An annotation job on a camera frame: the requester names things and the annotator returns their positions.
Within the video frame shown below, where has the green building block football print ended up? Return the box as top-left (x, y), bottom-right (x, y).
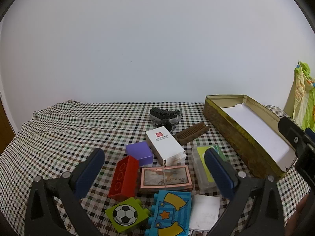
top-left (105, 197), bottom-right (150, 233)

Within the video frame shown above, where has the blue building block yellow print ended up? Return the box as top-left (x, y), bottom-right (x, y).
top-left (145, 190), bottom-right (192, 236)

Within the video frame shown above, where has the clear plastic case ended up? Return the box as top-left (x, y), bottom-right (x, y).
top-left (191, 145), bottom-right (225, 191)

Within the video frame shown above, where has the black hair claw clip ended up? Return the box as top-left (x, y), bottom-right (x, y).
top-left (150, 107), bottom-right (182, 132)

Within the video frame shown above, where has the yellow green printed cloth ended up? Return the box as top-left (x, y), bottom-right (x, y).
top-left (283, 61), bottom-right (315, 131)

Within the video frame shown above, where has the red building block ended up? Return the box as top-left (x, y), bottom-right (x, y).
top-left (108, 156), bottom-right (140, 200)

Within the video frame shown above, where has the person's right forearm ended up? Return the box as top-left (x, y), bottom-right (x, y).
top-left (285, 194), bottom-right (310, 236)

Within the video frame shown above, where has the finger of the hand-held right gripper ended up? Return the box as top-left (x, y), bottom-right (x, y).
top-left (279, 117), bottom-right (315, 159)
top-left (305, 127), bottom-right (315, 145)

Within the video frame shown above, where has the black white checked tablecloth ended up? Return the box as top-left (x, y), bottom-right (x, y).
top-left (0, 100), bottom-right (315, 236)

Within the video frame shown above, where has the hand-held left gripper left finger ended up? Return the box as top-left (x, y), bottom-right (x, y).
top-left (24, 148), bottom-right (105, 236)

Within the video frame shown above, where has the white power adapter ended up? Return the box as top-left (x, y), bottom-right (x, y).
top-left (189, 194), bottom-right (221, 231)

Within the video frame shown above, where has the pink-framed card stack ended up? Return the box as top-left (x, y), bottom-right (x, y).
top-left (139, 165), bottom-right (194, 193)

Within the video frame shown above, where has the purple block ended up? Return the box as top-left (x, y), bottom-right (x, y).
top-left (126, 141), bottom-right (153, 166)

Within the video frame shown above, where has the brown wooden panel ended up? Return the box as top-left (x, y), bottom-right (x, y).
top-left (0, 98), bottom-right (18, 150)

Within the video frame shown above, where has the white paper lining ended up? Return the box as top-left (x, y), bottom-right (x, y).
top-left (219, 103), bottom-right (297, 171)

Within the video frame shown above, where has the white box with red label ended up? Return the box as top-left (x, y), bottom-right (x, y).
top-left (145, 126), bottom-right (186, 166)

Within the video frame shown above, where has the brown folding comb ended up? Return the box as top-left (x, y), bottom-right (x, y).
top-left (173, 122), bottom-right (210, 145)

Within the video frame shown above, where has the gold tin box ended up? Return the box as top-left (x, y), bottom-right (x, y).
top-left (203, 94), bottom-right (302, 181)

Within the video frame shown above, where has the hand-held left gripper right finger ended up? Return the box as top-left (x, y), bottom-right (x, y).
top-left (204, 148), bottom-right (288, 236)

